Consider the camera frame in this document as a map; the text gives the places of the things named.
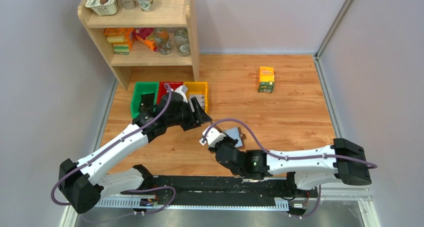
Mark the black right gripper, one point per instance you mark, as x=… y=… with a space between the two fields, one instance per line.
x=227 y=138

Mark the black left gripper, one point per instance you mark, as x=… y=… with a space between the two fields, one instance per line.
x=196 y=117

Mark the brown leather card holder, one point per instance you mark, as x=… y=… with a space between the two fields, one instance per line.
x=236 y=134

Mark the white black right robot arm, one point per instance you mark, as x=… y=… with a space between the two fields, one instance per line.
x=343 y=161

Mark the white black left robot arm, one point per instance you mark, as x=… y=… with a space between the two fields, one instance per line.
x=85 y=182

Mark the white cards in yellow bin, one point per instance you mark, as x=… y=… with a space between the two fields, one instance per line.
x=200 y=98

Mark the black cards in green bin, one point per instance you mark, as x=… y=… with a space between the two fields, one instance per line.
x=146 y=101

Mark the yellow plastic bin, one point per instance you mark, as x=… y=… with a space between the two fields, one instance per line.
x=198 y=87

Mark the red plastic bin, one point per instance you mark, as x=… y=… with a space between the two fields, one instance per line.
x=162 y=90

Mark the green plastic bin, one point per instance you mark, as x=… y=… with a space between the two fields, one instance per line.
x=140 y=88

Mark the orange green carton box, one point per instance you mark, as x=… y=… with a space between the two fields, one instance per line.
x=266 y=81

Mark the right glass jar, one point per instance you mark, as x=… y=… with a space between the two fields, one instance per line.
x=181 y=38

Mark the glass jar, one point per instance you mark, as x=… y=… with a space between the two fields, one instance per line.
x=162 y=40
x=181 y=38

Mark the left glass jar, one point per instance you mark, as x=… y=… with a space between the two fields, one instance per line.
x=162 y=40

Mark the wooden shelf unit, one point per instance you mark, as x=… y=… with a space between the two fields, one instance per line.
x=167 y=14

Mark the orange pink snack bag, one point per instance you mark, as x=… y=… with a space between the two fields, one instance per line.
x=146 y=36

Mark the stack of sponges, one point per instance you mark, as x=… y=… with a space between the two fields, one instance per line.
x=121 y=38

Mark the yoghurt tub with chocolate label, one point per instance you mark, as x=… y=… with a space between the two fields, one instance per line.
x=103 y=7

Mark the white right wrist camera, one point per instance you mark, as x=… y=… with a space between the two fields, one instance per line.
x=211 y=137

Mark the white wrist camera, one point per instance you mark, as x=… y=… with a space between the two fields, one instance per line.
x=211 y=137
x=182 y=91

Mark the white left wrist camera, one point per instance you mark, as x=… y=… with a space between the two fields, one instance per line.
x=182 y=91

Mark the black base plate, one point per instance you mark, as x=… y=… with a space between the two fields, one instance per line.
x=224 y=191

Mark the aluminium frame rail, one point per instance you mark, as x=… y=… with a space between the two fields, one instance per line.
x=335 y=206

